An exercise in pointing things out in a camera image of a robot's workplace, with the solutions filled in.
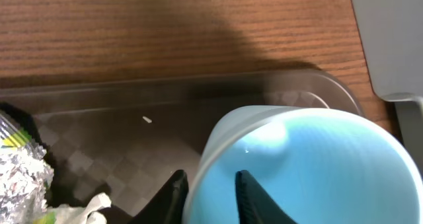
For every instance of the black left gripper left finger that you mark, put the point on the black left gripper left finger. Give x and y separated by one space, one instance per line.
167 204

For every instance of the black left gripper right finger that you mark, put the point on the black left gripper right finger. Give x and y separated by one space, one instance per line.
254 204

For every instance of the light blue plastic cup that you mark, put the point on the light blue plastic cup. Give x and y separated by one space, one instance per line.
319 165

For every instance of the grey dishwasher rack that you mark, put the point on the grey dishwasher rack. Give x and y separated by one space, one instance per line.
391 33

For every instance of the clear plastic bin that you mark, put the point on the clear plastic bin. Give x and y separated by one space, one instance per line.
126 139

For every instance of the crumpled white napkin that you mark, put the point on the crumpled white napkin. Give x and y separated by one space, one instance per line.
65 214

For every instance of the yellow foil snack wrapper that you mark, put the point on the yellow foil snack wrapper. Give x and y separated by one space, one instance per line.
25 175

